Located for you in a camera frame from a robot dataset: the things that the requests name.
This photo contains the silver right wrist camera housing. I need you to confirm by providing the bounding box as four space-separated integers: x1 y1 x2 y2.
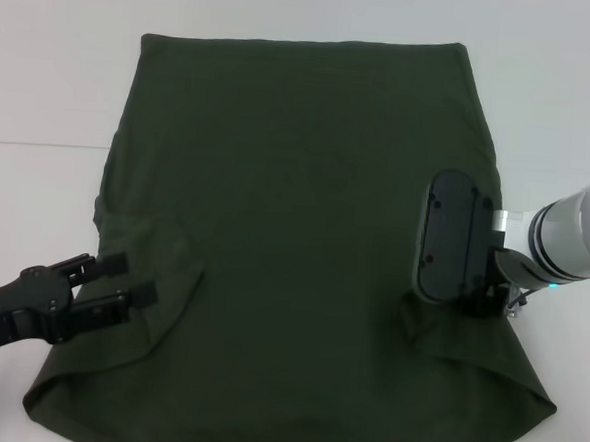
408 166 500 308

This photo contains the dark green shirt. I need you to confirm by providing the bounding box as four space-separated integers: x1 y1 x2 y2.
18 16 581 442

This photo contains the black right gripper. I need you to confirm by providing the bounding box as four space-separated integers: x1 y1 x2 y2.
456 273 514 320

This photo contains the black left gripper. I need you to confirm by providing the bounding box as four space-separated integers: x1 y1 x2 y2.
0 244 162 370

